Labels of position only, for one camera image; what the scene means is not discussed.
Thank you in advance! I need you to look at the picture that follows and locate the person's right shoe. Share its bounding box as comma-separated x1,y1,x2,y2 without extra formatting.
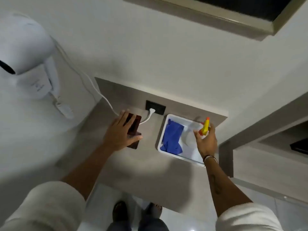
145,202,163,220

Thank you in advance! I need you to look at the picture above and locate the black box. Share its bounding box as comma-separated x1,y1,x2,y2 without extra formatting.
290,138,308,156

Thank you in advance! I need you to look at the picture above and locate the black wall socket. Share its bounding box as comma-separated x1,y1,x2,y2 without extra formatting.
145,100,167,116

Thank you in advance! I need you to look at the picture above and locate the white power cable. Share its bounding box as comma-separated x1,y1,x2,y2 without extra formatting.
51,37,156,125

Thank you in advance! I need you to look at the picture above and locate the blue cloth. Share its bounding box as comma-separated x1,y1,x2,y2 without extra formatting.
160,119,185,156

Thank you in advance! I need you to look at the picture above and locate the white plastic tray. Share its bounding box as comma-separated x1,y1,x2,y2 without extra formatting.
158,114,210,167

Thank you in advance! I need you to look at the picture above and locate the white coiled cord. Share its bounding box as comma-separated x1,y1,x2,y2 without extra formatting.
49,91,74,119

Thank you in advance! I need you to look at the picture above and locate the white wall hair dryer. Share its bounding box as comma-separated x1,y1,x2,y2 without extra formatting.
0,13,61,100

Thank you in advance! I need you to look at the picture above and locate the grey window frame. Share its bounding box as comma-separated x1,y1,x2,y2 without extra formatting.
123,0,308,42

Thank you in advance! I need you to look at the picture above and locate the dark red vase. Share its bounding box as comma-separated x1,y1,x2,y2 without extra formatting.
125,113,142,150

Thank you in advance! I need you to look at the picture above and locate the white spray bottle yellow nozzle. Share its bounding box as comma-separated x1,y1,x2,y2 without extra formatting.
179,117,211,152

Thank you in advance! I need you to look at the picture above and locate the grey shelf unit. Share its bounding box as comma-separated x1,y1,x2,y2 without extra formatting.
232,115,308,203

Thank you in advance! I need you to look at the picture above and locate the person's right hand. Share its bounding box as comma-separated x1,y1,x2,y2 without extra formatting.
193,122,218,160

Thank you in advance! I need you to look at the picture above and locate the person's left hand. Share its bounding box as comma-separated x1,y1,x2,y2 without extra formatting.
103,110,143,152

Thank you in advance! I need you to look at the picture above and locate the black and white wristband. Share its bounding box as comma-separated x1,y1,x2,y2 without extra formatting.
203,155,219,164

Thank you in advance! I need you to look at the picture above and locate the person's shoe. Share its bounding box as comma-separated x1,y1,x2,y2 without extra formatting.
145,202,163,220
112,201,128,223

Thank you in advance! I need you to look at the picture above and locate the person's left forearm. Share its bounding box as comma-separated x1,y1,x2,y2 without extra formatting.
61,141,116,201

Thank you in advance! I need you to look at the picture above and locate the person's left shoe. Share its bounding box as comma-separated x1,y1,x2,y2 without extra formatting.
112,201,128,223

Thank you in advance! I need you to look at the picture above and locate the person's right forearm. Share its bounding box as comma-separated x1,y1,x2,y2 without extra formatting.
204,157,253,217

